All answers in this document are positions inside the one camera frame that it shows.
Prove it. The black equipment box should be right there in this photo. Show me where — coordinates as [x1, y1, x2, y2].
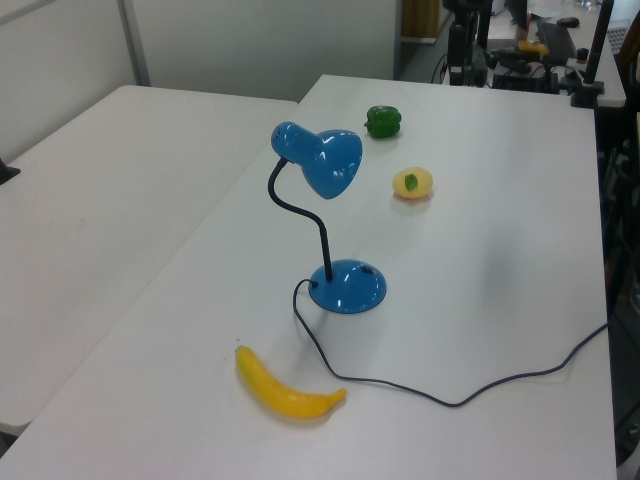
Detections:
[491, 47, 560, 94]

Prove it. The black camera pole with clamp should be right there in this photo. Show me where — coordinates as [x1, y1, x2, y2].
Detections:
[571, 0, 615, 107]

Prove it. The green toy bell pepper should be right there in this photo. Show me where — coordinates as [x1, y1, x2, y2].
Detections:
[363, 104, 404, 140]

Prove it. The wooden cabinet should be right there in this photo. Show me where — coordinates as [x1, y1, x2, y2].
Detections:
[401, 0, 442, 44]

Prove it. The dark lamp power cable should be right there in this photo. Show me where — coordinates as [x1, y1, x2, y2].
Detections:
[292, 278, 610, 409]

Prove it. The grey partition frame post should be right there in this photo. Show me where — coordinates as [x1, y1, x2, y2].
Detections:
[117, 0, 152, 87]

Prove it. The yellow toy banana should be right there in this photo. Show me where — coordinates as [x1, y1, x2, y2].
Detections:
[234, 344, 348, 420]

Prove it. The black computer keyboard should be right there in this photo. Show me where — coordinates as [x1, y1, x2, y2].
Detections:
[536, 21, 577, 57]

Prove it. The yellow toy peach with leaf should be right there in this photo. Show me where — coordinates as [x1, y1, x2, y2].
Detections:
[390, 166, 435, 202]

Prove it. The blue desk lamp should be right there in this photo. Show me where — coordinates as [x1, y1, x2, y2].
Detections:
[269, 120, 388, 315]

